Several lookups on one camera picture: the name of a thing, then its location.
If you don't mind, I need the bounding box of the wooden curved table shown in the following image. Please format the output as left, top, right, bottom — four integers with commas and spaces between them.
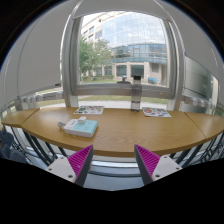
2, 107, 224, 157

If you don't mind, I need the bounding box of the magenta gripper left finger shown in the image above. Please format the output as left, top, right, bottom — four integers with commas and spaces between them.
45, 144, 95, 187

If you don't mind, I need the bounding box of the white and teal power strip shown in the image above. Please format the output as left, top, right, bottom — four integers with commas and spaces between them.
64, 119, 98, 138

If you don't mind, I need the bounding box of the colourful sticker sheet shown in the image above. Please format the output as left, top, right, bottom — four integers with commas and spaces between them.
75, 106, 104, 115
142, 107, 170, 117

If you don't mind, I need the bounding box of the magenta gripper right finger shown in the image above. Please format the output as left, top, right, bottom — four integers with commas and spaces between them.
133, 144, 184, 186

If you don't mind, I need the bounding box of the colourful sticker sheet left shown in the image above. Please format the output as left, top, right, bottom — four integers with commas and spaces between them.
75, 106, 104, 115

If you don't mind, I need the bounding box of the grey chair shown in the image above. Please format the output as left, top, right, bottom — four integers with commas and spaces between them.
0, 130, 26, 163

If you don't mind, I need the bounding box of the white charger plug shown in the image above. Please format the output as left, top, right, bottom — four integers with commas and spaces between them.
78, 116, 86, 123

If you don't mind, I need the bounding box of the small grey device on sill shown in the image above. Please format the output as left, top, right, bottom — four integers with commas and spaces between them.
117, 76, 130, 84

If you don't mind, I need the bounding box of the white window frame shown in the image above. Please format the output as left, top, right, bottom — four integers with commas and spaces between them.
61, 0, 183, 110

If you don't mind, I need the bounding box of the clear water bottle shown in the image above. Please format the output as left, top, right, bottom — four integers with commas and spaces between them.
131, 75, 142, 112

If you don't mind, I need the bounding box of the colourful sticker sheet right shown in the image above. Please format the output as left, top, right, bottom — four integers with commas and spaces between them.
142, 107, 170, 117

